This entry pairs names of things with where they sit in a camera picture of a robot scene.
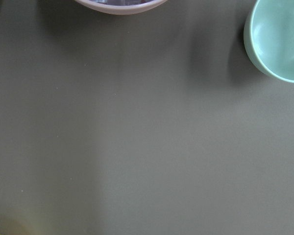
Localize pink bowl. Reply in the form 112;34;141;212
76;0;166;15

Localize mint green bowl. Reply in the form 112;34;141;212
244;0;294;83

